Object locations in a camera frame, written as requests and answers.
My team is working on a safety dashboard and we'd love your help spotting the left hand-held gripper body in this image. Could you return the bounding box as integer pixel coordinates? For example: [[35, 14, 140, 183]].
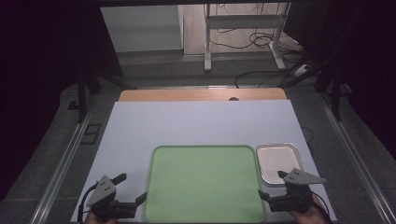
[[85, 175, 138, 222]]

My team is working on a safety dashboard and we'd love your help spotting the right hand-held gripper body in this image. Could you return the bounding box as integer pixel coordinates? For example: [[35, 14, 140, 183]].
[[266, 168, 328, 215]]

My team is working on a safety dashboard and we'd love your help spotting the person's right hand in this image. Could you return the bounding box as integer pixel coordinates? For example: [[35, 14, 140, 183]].
[[289, 194, 332, 224]]

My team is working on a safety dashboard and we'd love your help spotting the person's left hand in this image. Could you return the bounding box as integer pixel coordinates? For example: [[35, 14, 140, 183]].
[[83, 210, 119, 224]]

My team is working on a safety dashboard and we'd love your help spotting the small metal tray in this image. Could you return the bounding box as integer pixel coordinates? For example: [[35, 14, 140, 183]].
[[255, 142, 307, 188]]

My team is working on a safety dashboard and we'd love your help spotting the green plastic tray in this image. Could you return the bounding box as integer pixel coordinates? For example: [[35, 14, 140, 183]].
[[142, 144, 267, 224]]

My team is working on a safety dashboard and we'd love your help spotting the black metal stand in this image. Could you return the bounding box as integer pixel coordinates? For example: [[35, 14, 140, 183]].
[[281, 46, 354, 123], [66, 69, 138, 124]]

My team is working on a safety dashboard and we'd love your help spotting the white table sheet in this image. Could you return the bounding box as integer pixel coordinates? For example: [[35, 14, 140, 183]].
[[70, 99, 338, 224]]

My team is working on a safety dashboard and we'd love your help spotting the white power strip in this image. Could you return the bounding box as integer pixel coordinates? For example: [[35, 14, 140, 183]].
[[292, 63, 311, 77]]

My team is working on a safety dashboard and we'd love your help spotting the dark curtain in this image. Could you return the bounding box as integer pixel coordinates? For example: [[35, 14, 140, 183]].
[[284, 0, 396, 160], [0, 0, 122, 203]]

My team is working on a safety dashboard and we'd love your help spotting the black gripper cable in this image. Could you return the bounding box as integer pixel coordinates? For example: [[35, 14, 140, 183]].
[[311, 190, 332, 224], [77, 182, 100, 224]]

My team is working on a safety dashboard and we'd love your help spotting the aluminium floor rail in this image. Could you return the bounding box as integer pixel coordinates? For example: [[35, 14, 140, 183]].
[[29, 92, 101, 224], [317, 92, 396, 224]]

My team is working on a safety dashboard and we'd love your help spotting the black floor socket frame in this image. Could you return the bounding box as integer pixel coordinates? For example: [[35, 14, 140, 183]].
[[79, 123, 103, 146]]

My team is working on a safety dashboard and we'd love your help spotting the tangle of black floor cables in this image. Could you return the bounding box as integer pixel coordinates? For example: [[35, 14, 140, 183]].
[[207, 27, 307, 64]]

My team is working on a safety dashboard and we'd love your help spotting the grey wall panel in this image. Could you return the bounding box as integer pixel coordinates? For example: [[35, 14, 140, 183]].
[[100, 4, 185, 54]]

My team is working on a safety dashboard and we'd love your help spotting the white metal desk frame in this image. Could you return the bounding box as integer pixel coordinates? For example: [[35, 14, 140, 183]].
[[203, 2, 292, 74]]

